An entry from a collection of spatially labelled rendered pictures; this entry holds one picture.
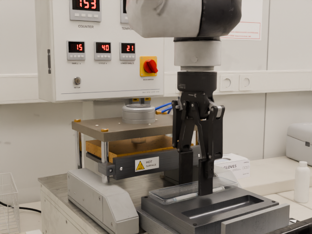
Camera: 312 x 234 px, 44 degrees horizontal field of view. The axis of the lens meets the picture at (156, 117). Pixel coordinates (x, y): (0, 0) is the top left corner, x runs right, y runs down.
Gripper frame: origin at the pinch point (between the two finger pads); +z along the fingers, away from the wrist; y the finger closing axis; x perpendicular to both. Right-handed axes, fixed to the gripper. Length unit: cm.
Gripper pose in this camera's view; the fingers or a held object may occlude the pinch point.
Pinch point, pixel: (195, 174)
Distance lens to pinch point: 77.1
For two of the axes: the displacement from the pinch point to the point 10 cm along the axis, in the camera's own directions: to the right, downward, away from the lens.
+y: 5.4, 1.2, -8.3
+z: 0.0, 9.9, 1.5
